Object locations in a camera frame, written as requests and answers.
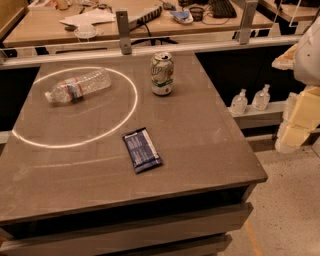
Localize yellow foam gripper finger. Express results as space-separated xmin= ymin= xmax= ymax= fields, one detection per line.
xmin=275 ymin=86 xmax=320 ymax=153

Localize clear plastic water bottle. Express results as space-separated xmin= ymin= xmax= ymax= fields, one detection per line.
xmin=45 ymin=68 xmax=111 ymax=103

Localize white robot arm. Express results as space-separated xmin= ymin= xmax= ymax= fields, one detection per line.
xmin=272 ymin=17 xmax=320 ymax=153

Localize right clear sanitizer bottle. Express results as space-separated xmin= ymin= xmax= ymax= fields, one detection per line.
xmin=252 ymin=84 xmax=270 ymax=110

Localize clear sanitizer bottle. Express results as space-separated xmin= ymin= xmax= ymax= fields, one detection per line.
xmin=230 ymin=89 xmax=248 ymax=115
xmin=252 ymin=84 xmax=270 ymax=110

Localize left clear sanitizer bottle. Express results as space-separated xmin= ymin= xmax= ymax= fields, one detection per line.
xmin=230 ymin=89 xmax=248 ymax=115

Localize black keyboard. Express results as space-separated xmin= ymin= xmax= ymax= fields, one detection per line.
xmin=210 ymin=0 xmax=237 ymax=18

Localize green white soda can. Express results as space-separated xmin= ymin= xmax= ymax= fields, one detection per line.
xmin=151 ymin=52 xmax=174 ymax=96

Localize blue white face mask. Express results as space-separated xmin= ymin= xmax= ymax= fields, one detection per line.
xmin=170 ymin=11 xmax=193 ymax=24

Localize dark blue snack packet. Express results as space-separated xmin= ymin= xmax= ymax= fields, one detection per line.
xmin=122 ymin=128 xmax=163 ymax=174

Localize clear plastic lid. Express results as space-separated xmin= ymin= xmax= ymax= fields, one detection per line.
xmin=74 ymin=24 xmax=98 ymax=39

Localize white papers on desk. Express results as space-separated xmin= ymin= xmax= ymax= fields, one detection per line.
xmin=60 ymin=9 xmax=116 ymax=26

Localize wooden background desk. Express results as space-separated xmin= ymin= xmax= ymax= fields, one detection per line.
xmin=2 ymin=0 xmax=275 ymax=48

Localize right metal post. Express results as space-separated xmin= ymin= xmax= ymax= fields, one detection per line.
xmin=238 ymin=0 xmax=258 ymax=45

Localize metal post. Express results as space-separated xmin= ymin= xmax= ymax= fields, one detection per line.
xmin=116 ymin=10 xmax=132 ymax=55
xmin=238 ymin=0 xmax=258 ymax=45

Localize left metal post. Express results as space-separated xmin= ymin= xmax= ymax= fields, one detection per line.
xmin=116 ymin=10 xmax=132 ymax=55

